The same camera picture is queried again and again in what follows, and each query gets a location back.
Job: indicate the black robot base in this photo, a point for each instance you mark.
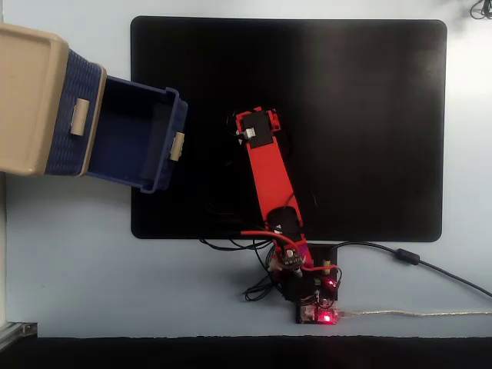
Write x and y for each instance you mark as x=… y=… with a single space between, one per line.
x=326 y=257

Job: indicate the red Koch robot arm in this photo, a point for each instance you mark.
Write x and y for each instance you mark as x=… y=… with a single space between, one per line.
x=269 y=173

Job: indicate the beige plastic drawer cabinet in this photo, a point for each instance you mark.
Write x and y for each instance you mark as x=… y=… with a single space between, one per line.
x=27 y=96

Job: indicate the black table mat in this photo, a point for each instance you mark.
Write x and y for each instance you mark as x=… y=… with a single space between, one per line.
x=365 y=115

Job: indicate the controller circuit board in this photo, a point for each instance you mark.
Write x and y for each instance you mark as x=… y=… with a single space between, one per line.
x=326 y=317

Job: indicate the black backdrop cloth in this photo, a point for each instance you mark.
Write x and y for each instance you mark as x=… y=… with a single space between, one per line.
x=230 y=353

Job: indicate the aluminium frame post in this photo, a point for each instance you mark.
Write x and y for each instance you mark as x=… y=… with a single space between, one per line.
x=15 y=332

